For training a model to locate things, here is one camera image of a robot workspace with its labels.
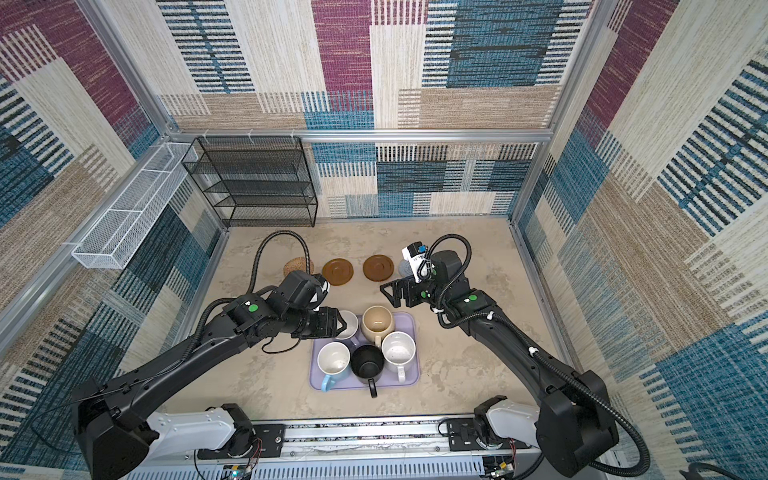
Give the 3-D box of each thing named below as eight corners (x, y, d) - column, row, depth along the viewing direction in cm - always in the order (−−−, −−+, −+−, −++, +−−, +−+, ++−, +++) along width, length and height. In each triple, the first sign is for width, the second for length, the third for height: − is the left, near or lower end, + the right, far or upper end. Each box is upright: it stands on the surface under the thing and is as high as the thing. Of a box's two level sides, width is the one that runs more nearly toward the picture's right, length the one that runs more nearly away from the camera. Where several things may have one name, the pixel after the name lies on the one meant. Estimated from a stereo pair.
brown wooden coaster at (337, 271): (321, 285, 104) (320, 281, 102) (325, 262, 110) (324, 258, 109) (352, 285, 104) (351, 281, 102) (354, 262, 110) (353, 258, 109)
